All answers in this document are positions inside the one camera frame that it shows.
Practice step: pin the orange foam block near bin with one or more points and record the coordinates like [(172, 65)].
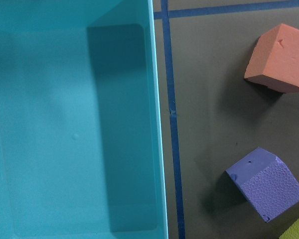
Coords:
[(275, 60)]

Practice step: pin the purple foam block near bin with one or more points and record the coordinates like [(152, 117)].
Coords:
[(266, 182)]

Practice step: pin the teal plastic bin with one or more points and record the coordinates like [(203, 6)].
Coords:
[(80, 136)]

